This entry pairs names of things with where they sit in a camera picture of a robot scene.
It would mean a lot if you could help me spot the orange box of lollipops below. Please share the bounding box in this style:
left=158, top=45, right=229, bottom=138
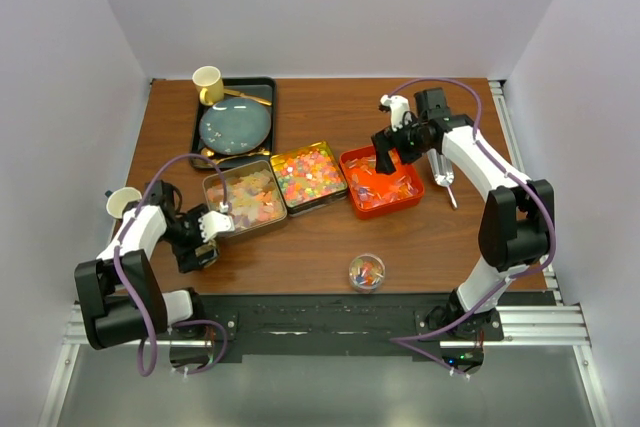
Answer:
left=339, top=145, right=425, bottom=220

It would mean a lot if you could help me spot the gold spoon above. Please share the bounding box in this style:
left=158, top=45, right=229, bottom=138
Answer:
left=199, top=146, right=271, bottom=162

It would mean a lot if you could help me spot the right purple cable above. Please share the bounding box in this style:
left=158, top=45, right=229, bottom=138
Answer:
left=389, top=77, right=558, bottom=373

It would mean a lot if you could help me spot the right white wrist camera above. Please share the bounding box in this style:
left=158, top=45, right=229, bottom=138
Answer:
left=379, top=95, right=414, bottom=132

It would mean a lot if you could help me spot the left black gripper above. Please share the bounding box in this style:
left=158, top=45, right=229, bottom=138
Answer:
left=159, top=204, right=218, bottom=272

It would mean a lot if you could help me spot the blue-grey plate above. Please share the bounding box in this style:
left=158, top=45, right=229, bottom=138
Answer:
left=199, top=97, right=271, bottom=155

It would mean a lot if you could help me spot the silver tin of popsicle candies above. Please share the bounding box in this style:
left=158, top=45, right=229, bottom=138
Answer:
left=219, top=160, right=287, bottom=238

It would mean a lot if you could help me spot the clear plastic jar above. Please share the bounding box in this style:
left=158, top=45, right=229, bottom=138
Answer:
left=348, top=253, right=386, bottom=293

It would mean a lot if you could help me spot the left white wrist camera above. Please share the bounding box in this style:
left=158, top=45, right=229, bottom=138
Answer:
left=198, top=202, right=235, bottom=242

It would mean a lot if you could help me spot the metal candy scoop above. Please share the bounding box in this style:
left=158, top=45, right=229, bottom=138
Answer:
left=427, top=149, right=458, bottom=210

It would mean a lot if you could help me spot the gold fork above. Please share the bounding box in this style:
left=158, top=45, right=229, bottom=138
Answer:
left=189, top=157, right=250, bottom=170

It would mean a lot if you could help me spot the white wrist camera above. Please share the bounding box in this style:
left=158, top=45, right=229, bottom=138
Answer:
left=379, top=95, right=414, bottom=132
left=198, top=202, right=235, bottom=242

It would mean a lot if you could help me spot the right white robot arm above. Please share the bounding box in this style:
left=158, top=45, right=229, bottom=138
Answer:
left=371, top=88, right=556, bottom=340

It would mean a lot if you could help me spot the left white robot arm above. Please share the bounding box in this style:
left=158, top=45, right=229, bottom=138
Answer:
left=74, top=181, right=219, bottom=350

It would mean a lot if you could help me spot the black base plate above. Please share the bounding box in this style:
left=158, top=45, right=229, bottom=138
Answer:
left=148, top=292, right=505, bottom=364

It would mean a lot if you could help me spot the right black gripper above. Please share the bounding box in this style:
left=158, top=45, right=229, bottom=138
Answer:
left=372, top=114, right=432, bottom=176

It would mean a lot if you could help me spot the yellow mug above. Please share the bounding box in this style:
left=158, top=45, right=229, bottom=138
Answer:
left=192, top=66, right=225, bottom=106

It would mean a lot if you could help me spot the dark green paper cup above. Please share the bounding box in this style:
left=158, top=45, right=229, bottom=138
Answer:
left=105, top=187, right=142, bottom=220

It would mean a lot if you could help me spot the gold tin of gummy candies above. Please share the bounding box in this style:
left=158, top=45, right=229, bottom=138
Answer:
left=270, top=141, right=348, bottom=216

